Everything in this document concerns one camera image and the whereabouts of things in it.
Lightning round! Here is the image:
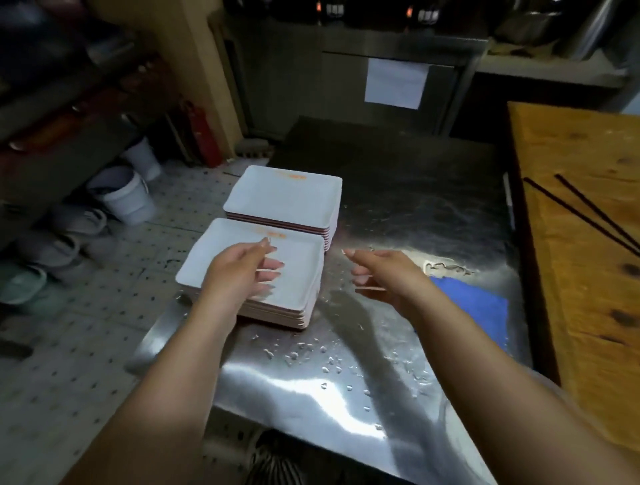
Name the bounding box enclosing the person's right hand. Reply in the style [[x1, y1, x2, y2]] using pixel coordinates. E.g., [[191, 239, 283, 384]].
[[341, 248, 436, 310]]

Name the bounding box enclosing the person's left hand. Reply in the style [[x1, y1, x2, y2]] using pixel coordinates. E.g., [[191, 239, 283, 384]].
[[199, 237, 286, 320]]

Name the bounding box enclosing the stack of white plates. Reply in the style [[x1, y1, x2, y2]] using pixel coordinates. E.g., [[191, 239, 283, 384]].
[[223, 165, 343, 252], [175, 217, 326, 330]]

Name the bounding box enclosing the blue cloth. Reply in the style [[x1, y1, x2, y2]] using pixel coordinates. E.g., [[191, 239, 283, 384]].
[[429, 277, 509, 349]]

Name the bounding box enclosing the steel work table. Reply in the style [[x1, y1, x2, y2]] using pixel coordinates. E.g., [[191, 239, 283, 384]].
[[123, 117, 561, 485]]

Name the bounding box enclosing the person's right forearm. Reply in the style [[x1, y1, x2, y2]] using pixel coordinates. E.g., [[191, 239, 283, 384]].
[[405, 287, 640, 485]]

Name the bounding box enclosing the person's left forearm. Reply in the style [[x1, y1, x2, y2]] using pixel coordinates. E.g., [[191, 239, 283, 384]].
[[59, 299, 241, 485]]

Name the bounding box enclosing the white plastic bucket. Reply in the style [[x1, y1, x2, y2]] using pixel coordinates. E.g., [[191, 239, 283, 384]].
[[122, 137, 163, 182], [87, 166, 157, 227]]

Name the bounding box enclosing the grey brick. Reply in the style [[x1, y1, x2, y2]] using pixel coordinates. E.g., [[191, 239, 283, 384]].
[[235, 138, 273, 159]]

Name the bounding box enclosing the red fire extinguisher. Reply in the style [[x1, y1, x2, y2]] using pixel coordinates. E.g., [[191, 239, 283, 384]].
[[182, 99, 223, 169]]

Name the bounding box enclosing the grey slipper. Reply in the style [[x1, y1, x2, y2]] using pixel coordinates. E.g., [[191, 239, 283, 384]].
[[15, 232, 81, 268], [49, 205, 109, 239]]

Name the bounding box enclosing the wooden table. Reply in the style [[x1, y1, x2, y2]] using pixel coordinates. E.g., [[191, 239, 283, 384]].
[[507, 101, 640, 453]]

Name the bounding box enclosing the black chopstick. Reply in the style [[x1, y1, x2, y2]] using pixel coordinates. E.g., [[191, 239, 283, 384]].
[[523, 177, 640, 258], [555, 173, 640, 250]]

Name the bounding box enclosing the striped garment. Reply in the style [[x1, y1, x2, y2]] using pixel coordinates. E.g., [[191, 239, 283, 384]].
[[245, 444, 306, 485]]

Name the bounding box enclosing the white paper sheet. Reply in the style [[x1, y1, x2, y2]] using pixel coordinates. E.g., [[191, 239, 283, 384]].
[[363, 57, 430, 111]]

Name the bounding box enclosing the green slipper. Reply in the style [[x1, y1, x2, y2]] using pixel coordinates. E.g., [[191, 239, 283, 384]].
[[0, 264, 49, 306]]

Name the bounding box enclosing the stainless steel cabinet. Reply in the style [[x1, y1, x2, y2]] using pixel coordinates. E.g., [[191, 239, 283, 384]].
[[209, 9, 491, 141]]

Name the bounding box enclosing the dark storage rack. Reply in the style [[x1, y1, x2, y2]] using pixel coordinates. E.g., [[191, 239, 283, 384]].
[[0, 0, 181, 241]]

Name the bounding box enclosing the beige side counter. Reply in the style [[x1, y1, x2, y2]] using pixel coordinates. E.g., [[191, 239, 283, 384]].
[[477, 49, 631, 90]]

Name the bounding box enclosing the steel basin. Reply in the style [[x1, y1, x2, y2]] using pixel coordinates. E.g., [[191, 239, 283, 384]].
[[495, 0, 563, 46]]

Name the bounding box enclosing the steel jug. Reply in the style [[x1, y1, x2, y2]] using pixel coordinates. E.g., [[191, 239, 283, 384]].
[[557, 0, 621, 61]]

